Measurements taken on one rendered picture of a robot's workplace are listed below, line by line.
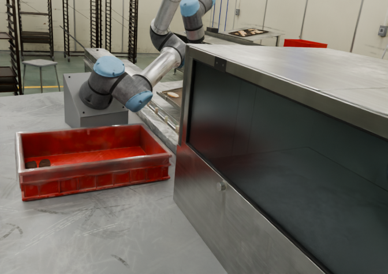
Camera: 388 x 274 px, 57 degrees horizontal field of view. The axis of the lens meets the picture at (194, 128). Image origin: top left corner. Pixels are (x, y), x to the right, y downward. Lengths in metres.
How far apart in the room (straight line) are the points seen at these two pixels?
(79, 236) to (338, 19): 5.38
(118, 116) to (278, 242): 1.15
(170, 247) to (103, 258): 0.16
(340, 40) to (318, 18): 0.61
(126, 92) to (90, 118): 0.23
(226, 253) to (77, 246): 0.37
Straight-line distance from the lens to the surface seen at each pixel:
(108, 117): 1.66
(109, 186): 1.18
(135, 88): 1.49
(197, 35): 1.47
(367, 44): 5.57
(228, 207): 0.83
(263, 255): 0.75
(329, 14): 6.09
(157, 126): 1.63
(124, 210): 1.09
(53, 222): 1.06
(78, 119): 1.62
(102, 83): 1.52
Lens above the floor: 1.41
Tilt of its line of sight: 20 degrees down
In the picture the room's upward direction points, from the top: 5 degrees clockwise
